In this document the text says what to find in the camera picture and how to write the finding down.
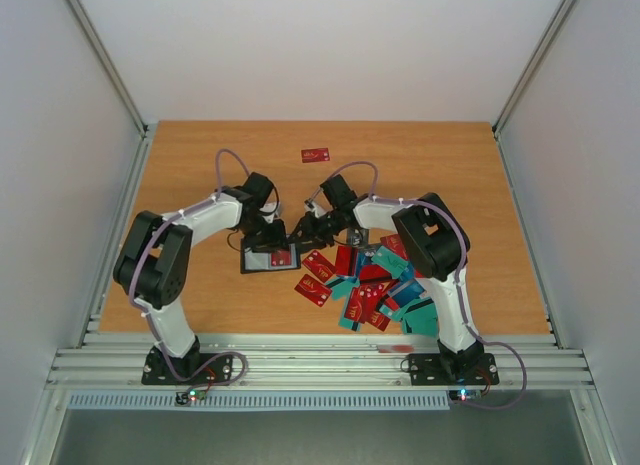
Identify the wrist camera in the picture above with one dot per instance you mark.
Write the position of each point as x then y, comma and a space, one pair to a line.
272, 211
313, 207

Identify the teal card stripe bottom right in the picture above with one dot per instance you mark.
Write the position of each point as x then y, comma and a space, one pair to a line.
420, 318

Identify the red chip card bottom centre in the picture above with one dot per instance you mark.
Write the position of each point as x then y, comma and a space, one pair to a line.
367, 297

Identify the right controller board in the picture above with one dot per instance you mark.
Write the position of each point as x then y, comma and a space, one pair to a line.
465, 395

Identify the blue card centre right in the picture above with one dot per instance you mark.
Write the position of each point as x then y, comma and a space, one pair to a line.
407, 274

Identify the grey slotted cable duct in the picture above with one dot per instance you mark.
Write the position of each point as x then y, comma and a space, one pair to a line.
261, 401

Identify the teal card stripe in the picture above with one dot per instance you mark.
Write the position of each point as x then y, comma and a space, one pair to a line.
420, 318
349, 318
341, 287

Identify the aluminium corner post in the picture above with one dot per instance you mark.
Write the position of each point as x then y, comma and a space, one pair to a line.
550, 34
96, 44

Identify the teal card stripe lower left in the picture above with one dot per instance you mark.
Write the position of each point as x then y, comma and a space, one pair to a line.
341, 287

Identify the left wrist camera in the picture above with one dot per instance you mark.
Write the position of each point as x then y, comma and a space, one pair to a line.
272, 211

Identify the teal card stripe bottom centre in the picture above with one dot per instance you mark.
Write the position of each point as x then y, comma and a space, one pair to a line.
349, 318

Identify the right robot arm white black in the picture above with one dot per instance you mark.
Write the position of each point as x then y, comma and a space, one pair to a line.
436, 246

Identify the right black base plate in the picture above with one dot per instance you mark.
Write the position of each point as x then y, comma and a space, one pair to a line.
430, 369

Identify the lone red card far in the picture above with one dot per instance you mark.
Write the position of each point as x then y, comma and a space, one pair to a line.
315, 155

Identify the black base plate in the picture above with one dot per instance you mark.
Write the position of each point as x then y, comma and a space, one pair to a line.
197, 369
430, 369

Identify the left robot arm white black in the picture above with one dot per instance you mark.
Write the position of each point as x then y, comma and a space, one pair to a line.
152, 269

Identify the red VIP card gold text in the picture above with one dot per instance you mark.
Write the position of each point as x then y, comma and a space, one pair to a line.
393, 243

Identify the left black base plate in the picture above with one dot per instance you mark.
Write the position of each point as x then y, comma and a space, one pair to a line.
197, 369

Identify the teal VIP chip card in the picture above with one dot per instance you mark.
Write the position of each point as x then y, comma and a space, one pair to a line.
394, 264

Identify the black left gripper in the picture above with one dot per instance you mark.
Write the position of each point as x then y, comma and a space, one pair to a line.
276, 242

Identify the right aluminium corner post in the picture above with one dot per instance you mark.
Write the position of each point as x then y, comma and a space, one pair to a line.
550, 34

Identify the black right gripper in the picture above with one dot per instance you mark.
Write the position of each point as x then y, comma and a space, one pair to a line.
308, 227

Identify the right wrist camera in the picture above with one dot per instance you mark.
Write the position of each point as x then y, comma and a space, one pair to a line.
313, 207

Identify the left aluminium corner post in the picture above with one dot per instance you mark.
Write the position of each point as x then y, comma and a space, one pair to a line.
96, 44

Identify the red card black stripe upright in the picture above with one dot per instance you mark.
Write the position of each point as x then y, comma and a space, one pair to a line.
346, 261

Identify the controller board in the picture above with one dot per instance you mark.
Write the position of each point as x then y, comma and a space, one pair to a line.
190, 397
465, 395

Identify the black leather card holder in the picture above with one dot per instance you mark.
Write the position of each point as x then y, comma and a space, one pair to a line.
259, 262

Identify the red card stripe centre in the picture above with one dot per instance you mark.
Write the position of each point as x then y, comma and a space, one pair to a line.
373, 274

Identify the black VIP card tilted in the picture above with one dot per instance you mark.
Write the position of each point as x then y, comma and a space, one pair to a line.
371, 249

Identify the black VIP card near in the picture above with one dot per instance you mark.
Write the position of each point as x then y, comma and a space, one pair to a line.
357, 237

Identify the white patterned card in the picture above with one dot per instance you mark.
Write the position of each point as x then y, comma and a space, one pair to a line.
427, 285

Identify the left controller board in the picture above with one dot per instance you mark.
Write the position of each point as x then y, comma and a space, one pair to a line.
190, 397

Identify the aluminium rail frame front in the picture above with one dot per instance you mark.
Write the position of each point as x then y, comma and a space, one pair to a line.
305, 362

